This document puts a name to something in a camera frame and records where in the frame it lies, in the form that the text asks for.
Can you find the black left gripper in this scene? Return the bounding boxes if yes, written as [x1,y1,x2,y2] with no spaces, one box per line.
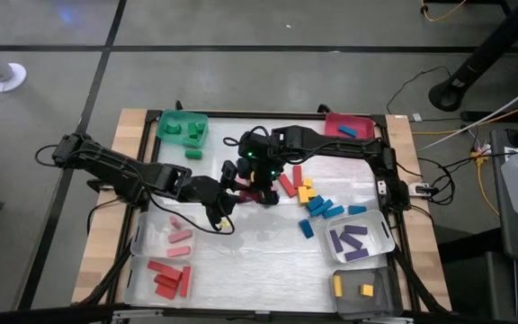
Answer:
[185,160,238,211]

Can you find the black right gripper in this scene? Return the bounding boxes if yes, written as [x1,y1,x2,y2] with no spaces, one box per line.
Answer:
[254,174,283,207]

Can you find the green plastic tray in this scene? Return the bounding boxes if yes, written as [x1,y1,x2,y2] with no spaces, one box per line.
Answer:
[155,109,210,149]

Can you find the red plastic tray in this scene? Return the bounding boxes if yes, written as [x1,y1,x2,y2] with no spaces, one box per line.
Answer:
[324,112,376,140]

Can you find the clear plastic bin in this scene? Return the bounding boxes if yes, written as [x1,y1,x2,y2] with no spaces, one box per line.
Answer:
[130,211,199,261]
[122,255,196,310]

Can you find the white plastic bin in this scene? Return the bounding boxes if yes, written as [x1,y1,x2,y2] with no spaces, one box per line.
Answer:
[325,209,397,265]

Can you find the grey plastic bin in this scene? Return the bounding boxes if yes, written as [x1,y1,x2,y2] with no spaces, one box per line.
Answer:
[329,265,398,321]

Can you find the grey control box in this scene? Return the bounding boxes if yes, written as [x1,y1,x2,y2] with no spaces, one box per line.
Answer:
[409,182,440,198]

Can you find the black equipment cart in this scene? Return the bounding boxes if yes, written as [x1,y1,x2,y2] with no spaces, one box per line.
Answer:
[486,130,518,324]

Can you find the black stand pole with base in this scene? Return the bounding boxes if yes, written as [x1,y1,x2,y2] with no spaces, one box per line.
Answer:
[428,0,518,113]

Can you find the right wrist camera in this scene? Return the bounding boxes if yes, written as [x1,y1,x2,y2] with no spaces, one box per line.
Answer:
[237,157,260,186]

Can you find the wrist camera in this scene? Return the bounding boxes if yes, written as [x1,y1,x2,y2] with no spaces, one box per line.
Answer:
[237,157,260,186]
[211,209,238,233]

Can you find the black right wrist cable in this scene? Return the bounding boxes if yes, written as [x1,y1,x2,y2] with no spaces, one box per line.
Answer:
[222,125,264,149]

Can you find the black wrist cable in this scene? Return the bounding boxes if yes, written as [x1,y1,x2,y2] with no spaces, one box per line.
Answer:
[222,125,264,149]
[146,193,237,237]

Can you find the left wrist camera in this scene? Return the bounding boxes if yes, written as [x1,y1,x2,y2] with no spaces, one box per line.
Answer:
[211,209,238,233]

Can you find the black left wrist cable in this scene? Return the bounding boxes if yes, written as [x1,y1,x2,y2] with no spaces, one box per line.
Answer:
[146,193,237,237]

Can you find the black table frame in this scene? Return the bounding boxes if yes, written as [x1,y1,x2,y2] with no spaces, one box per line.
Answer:
[105,102,453,316]

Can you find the black cable bundle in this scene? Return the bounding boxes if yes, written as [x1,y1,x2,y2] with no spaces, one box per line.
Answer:
[78,242,134,307]
[391,247,449,314]

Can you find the black looped cables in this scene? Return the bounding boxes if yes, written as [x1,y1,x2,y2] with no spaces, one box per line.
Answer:
[429,164,457,207]

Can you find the orange cable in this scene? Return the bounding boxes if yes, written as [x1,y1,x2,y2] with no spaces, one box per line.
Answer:
[411,96,518,136]

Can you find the thin black floor cable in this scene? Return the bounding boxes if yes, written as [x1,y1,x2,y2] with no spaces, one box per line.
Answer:
[385,66,452,114]

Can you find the yellow cable with plugs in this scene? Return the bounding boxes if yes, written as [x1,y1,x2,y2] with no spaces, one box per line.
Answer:
[469,150,501,216]

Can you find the white cable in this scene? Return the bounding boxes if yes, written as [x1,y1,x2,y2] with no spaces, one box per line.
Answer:
[418,75,518,152]

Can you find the black frame bar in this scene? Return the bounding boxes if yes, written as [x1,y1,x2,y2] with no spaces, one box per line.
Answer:
[0,301,518,324]

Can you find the yellow hanging power cord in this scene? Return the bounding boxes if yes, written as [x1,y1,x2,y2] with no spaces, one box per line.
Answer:
[420,0,467,23]

